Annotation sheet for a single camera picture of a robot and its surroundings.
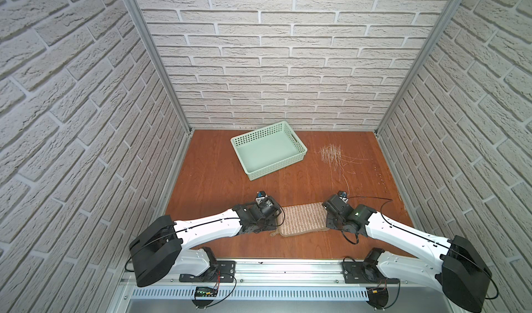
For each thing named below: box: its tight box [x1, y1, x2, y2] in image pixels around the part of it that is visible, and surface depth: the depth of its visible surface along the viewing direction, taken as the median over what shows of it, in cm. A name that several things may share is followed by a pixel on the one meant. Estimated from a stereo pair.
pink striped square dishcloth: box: [270, 202, 330, 237], surface depth 86 cm
